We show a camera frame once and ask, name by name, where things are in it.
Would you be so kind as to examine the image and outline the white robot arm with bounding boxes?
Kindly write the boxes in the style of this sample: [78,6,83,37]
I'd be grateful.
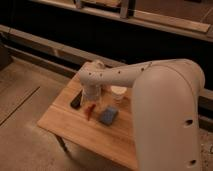
[79,59,205,171]

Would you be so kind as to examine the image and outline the black remote control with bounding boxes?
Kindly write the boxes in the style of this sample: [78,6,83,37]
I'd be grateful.
[70,92,82,109]

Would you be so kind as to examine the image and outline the wooden table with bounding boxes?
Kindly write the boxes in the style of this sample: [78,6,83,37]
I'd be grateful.
[37,75,138,171]

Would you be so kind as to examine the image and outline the blue sponge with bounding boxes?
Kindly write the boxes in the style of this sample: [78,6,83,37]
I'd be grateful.
[99,106,118,126]

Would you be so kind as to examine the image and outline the white cup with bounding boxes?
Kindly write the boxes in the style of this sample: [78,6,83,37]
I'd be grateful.
[110,86,127,102]

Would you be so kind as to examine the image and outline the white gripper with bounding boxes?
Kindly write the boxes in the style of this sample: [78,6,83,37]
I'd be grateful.
[81,85,101,106]

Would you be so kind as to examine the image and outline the metal table leg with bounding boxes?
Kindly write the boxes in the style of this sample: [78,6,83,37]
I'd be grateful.
[55,135,68,153]

